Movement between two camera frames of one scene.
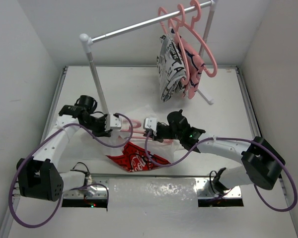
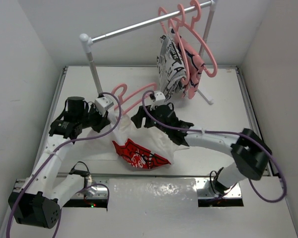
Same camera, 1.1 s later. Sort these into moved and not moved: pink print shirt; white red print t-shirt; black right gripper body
Moved: white red print t-shirt; black right gripper body
Not moved: pink print shirt
